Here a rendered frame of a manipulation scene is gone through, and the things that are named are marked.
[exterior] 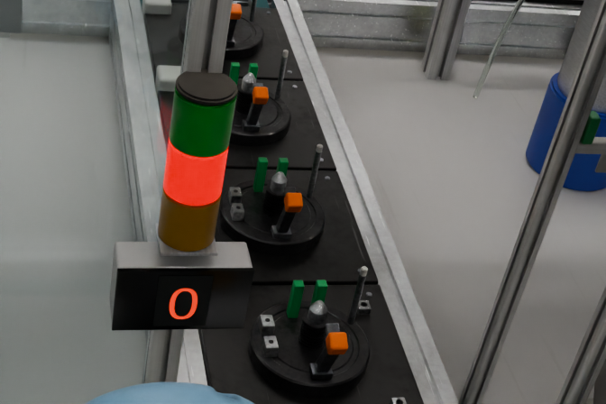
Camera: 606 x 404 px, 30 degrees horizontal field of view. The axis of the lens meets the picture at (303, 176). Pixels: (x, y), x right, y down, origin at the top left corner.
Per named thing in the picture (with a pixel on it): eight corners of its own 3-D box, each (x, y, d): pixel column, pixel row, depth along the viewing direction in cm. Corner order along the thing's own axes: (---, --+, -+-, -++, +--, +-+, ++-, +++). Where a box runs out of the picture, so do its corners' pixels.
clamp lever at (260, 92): (258, 128, 164) (269, 97, 158) (244, 127, 163) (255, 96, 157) (256, 107, 166) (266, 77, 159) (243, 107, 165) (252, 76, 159)
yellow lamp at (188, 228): (217, 252, 98) (224, 207, 95) (160, 252, 97) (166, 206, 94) (210, 216, 102) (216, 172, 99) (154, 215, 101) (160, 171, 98)
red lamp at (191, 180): (224, 206, 95) (233, 160, 92) (166, 206, 94) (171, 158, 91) (217, 171, 99) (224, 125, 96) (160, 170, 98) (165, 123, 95)
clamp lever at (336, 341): (331, 375, 126) (349, 348, 119) (314, 376, 125) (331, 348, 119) (327, 345, 127) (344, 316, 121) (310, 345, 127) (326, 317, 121)
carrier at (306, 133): (335, 179, 165) (351, 107, 157) (169, 176, 158) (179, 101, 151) (302, 90, 183) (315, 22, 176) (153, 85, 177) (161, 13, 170)
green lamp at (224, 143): (233, 159, 92) (241, 108, 90) (172, 157, 91) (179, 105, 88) (224, 124, 96) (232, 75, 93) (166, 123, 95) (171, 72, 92)
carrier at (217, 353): (429, 440, 126) (456, 361, 119) (217, 450, 120) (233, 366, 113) (376, 295, 145) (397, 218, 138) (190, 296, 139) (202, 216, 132)
